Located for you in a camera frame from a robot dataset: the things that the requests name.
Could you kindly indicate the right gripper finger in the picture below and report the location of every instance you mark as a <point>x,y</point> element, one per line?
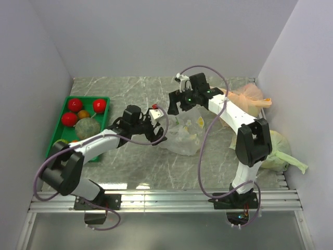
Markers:
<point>173,100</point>
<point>185,106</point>

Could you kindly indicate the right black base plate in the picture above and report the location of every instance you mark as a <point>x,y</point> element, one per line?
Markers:
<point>241,208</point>

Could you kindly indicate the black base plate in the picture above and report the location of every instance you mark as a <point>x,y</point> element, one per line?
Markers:
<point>114,201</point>
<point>241,208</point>

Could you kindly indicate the green fake melon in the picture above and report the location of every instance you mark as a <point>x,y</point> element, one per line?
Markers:
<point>87,127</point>

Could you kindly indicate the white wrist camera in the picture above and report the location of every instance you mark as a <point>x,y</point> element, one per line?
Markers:
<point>155,114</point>
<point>184,82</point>

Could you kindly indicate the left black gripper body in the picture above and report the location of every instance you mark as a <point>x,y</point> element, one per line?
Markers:
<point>141,127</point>

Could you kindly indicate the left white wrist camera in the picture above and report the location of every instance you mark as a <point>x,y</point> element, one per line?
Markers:
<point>155,114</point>

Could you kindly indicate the aluminium mounting rail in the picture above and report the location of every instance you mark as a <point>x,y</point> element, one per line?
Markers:
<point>182,201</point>

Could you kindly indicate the green tied plastic bag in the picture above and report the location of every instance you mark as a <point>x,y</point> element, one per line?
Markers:
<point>278,153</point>

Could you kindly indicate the small brown-orange fake fruit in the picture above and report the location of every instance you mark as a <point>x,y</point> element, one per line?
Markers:
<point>83,114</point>

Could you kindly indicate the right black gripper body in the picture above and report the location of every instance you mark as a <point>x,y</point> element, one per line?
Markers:
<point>188,96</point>

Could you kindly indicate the orange tied plastic bag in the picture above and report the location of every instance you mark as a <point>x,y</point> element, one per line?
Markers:
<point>250,99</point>

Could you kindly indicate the light green fake fruit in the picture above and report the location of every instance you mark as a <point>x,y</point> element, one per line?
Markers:
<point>61,140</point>

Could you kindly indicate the green plastic tray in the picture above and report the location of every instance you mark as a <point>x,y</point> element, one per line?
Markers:
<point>68,133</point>

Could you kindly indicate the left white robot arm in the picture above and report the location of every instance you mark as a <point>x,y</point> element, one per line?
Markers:
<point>62,170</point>

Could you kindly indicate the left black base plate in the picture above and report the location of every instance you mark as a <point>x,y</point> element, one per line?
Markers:
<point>114,201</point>

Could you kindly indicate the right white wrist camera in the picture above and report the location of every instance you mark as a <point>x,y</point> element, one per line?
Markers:
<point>184,82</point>

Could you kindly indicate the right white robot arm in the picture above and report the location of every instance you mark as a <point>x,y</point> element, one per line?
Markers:
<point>223,108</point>

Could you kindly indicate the clear lemon-print plastic bag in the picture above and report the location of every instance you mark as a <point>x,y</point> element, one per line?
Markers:
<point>185,133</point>

